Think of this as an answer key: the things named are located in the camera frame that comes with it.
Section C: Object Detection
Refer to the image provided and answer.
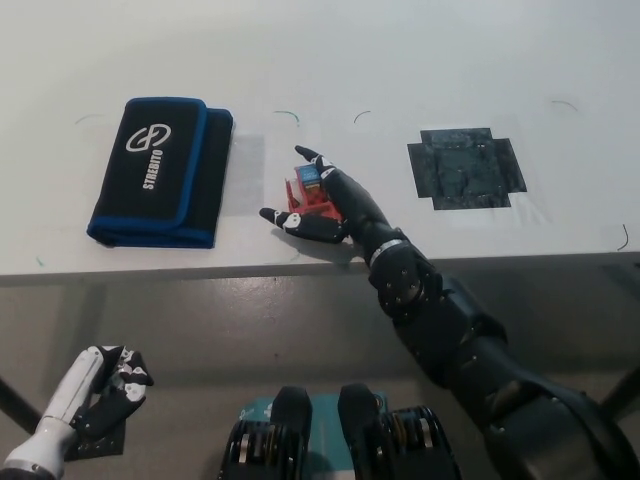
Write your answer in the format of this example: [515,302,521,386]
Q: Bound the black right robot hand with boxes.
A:
[258,145,407,262]

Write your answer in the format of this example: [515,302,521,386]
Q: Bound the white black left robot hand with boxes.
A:
[4,343,155,466]

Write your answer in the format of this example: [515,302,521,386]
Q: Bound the red tape dispenser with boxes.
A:
[283,161,344,222]

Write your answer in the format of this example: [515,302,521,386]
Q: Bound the black tape patch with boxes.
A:
[406,126,528,212]

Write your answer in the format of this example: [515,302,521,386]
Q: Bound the black table leg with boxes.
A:
[0,373,44,435]
[599,368,640,407]

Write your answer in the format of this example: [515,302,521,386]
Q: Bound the black blue Strebito pouch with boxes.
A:
[86,97,235,249]

